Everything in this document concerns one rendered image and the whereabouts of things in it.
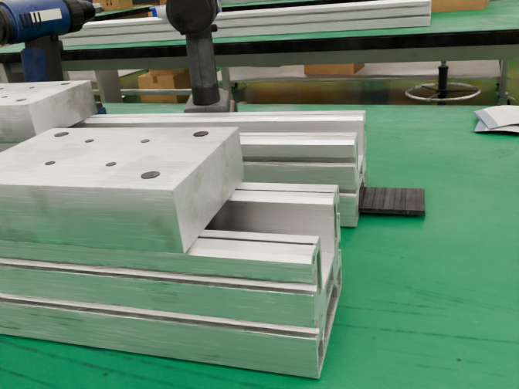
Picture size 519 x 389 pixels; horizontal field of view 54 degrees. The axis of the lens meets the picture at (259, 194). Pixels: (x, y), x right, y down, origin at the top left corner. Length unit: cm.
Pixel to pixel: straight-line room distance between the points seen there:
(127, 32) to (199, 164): 194
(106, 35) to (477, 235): 199
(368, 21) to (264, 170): 143
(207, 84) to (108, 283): 40
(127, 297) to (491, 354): 23
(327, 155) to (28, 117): 30
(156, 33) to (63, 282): 185
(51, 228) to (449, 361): 25
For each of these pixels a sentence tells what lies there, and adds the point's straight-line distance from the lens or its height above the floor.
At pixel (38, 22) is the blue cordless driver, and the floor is 96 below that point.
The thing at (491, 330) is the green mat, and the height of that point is 78.
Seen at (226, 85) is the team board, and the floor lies 30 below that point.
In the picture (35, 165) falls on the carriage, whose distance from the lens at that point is 35.
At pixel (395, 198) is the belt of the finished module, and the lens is 51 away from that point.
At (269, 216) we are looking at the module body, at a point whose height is 85.
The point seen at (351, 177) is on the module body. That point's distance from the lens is 45.
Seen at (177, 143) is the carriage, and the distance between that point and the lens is 34.
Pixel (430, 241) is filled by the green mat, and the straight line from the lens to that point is 46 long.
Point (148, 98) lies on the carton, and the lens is 471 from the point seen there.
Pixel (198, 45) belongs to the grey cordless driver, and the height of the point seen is 92.
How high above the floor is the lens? 100
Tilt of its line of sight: 24 degrees down
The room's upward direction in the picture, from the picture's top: 6 degrees counter-clockwise
